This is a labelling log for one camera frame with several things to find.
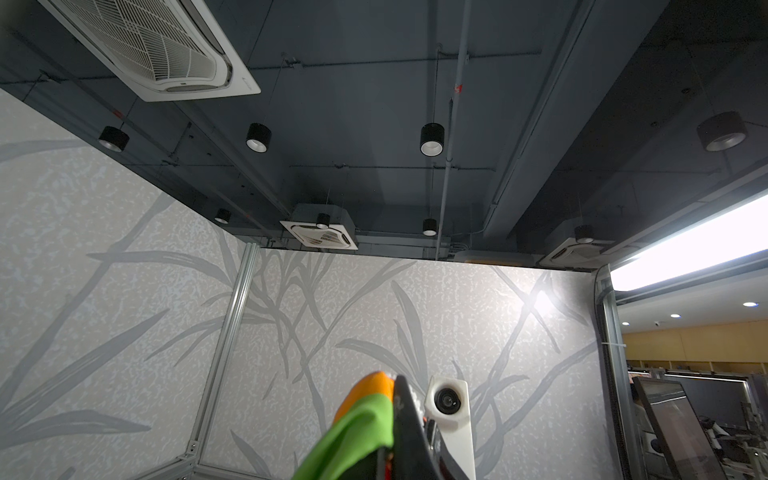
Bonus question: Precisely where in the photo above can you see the bright ceiling light strip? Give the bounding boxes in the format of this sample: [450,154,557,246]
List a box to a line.
[611,192,767,292]

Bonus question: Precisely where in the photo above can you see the colourful rainbow hooded kids jacket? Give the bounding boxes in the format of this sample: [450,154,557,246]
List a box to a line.
[293,371,395,479]

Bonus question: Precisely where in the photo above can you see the black computer monitor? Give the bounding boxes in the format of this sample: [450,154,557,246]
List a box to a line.
[633,377,727,480]

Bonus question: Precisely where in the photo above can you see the middle ceiling air conditioner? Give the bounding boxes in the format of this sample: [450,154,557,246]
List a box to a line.
[280,203,359,251]

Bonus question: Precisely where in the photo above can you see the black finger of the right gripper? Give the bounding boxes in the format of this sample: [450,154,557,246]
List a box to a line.
[353,374,445,480]

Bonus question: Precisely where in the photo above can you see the large ceiling air conditioner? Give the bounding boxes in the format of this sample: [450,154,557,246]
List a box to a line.
[41,0,261,102]

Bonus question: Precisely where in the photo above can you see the right ceiling air conditioner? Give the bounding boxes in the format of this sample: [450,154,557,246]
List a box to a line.
[537,217,615,270]

